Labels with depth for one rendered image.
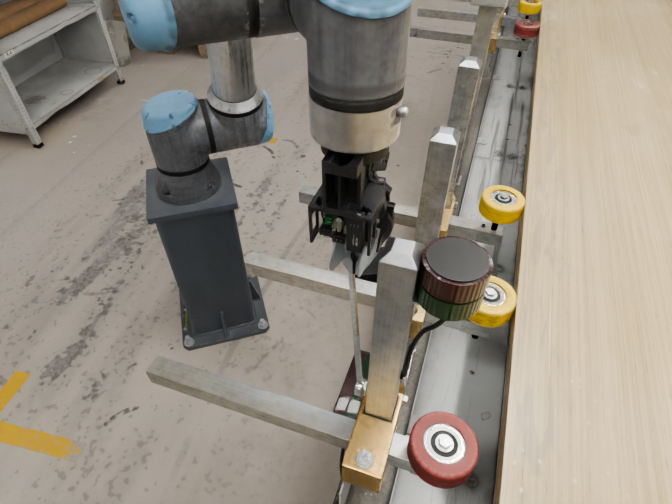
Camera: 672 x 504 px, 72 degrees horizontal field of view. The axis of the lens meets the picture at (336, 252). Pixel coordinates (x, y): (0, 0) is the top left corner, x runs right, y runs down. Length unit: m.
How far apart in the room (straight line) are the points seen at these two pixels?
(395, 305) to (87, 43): 3.54
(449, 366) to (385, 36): 0.72
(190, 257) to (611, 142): 1.18
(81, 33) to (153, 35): 3.34
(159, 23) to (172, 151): 0.88
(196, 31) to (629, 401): 0.65
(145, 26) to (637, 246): 0.80
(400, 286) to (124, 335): 1.60
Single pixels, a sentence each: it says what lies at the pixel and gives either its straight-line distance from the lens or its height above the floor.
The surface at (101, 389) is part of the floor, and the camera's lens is 1.83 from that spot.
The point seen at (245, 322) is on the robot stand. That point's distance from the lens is 1.80.
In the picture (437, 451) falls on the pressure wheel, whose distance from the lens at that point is 0.59.
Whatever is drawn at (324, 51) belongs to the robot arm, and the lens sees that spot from 0.42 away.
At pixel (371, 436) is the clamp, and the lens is 0.63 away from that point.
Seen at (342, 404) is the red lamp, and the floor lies 0.70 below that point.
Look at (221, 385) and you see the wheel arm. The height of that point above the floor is 0.86.
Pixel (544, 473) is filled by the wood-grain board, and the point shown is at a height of 0.90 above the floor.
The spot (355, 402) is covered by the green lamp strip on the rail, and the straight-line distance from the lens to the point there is 0.84.
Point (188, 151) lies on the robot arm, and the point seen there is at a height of 0.76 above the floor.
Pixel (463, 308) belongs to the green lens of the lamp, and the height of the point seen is 1.13.
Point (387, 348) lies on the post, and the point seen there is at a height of 1.03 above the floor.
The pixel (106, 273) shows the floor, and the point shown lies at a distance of 2.20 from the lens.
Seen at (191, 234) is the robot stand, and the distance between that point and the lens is 1.46.
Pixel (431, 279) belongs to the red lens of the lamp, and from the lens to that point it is 0.40.
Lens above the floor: 1.44
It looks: 44 degrees down
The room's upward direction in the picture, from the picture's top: straight up
